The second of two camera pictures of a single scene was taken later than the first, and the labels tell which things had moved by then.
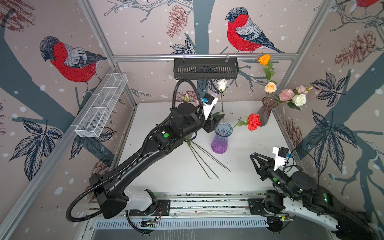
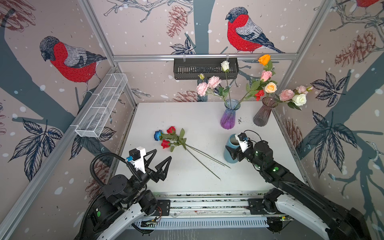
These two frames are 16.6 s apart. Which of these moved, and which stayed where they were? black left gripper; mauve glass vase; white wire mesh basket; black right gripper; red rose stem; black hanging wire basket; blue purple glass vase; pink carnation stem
Moved: black right gripper; red rose stem; blue purple glass vase; black left gripper
Stayed: white wire mesh basket; black hanging wire basket; mauve glass vase; pink carnation stem
